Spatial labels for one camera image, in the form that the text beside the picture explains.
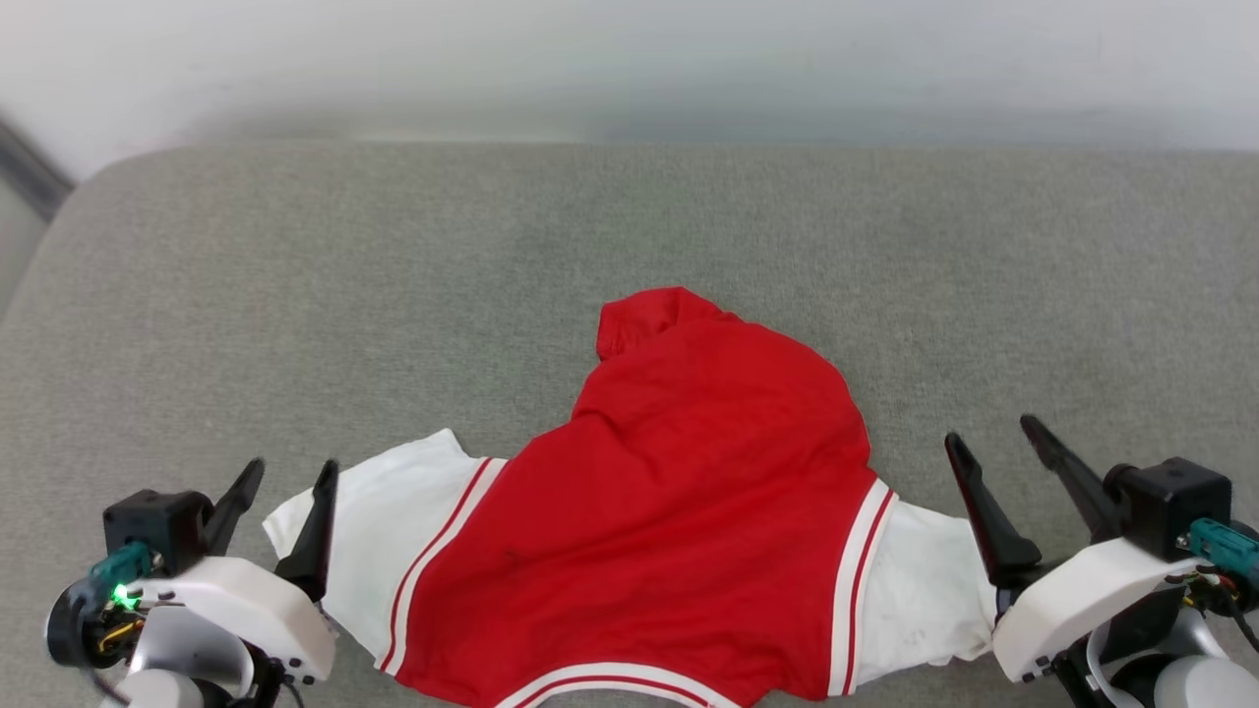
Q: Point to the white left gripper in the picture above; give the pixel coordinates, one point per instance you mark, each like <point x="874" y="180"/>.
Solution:
<point x="246" y="610"/>

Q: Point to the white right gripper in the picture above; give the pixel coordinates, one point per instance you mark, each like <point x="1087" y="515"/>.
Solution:
<point x="1077" y="600"/>

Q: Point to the red and white basketball jersey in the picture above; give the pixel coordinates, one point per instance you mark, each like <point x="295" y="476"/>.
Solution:
<point x="669" y="511"/>

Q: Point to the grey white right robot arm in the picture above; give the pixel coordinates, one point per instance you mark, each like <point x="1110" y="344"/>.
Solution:
<point x="1170" y="659"/>

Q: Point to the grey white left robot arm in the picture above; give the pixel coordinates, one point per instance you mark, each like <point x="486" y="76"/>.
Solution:
<point x="177" y="644"/>

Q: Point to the grey fabric sofa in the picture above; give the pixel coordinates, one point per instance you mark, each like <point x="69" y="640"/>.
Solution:
<point x="393" y="275"/>

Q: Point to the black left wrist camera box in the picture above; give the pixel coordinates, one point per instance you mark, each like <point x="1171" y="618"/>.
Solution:
<point x="157" y="526"/>

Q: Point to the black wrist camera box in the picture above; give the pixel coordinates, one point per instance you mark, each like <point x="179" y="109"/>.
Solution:
<point x="1170" y="501"/>
<point x="157" y="526"/>

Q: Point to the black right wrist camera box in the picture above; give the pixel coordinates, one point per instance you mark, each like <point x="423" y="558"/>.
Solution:
<point x="1170" y="501"/>

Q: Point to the teal left camera connector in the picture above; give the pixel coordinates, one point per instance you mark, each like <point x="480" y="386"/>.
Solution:
<point x="118" y="565"/>

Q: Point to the teal camera connector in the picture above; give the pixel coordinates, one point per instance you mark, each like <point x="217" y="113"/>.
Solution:
<point x="118" y="565"/>
<point x="1225" y="546"/>

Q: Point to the teal right camera connector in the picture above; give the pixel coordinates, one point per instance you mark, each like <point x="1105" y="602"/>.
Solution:
<point x="1225" y="546"/>

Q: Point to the dark grey wall skirting strip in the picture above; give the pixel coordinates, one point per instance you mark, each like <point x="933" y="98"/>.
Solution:
<point x="29" y="167"/>

